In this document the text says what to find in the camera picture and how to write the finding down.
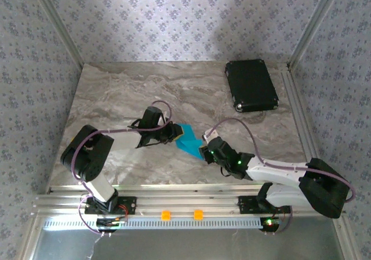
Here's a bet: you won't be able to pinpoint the blue cloth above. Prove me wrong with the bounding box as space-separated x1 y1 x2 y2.
175 123 208 161

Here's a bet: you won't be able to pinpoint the grey metal sheet panel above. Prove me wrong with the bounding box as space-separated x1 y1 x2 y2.
28 216 359 260

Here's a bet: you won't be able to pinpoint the black hard case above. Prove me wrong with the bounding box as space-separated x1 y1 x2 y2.
225 58 279 112

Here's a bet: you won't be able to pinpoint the black controller board green light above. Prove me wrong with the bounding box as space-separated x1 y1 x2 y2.
260 217 286 233

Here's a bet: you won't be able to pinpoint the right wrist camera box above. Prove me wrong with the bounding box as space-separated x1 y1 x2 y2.
203 128 223 145

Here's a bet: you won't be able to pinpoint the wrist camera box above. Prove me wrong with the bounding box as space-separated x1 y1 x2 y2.
203 128 223 145
141 106 166 127

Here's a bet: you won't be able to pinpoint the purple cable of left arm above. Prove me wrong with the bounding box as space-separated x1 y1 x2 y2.
71 100 172 237

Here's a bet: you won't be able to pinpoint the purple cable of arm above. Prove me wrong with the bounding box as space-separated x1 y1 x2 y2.
71 100 172 237
210 118 357 235

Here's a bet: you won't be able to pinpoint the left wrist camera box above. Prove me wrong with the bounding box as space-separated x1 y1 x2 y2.
141 106 166 127

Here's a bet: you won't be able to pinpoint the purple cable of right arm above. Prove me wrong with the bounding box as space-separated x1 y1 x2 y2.
210 118 357 235

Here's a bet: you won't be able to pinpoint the aluminium rail frame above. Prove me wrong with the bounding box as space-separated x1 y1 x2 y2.
31 184 347 217

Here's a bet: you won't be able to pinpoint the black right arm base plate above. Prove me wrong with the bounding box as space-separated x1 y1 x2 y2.
238 195 292 214

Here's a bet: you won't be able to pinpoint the slotted grey cable duct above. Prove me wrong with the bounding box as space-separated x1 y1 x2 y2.
42 217 269 230

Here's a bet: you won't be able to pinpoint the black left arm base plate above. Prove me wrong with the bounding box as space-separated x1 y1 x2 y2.
84 196 137 215

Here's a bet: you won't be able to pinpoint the aluminium side rail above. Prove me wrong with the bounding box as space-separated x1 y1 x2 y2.
278 64 331 193

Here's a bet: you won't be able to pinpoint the black controller board red wires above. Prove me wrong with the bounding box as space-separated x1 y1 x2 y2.
96 218 128 233

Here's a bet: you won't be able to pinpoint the aluminium corner post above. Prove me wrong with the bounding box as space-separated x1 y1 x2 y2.
28 0 85 69
288 0 347 71

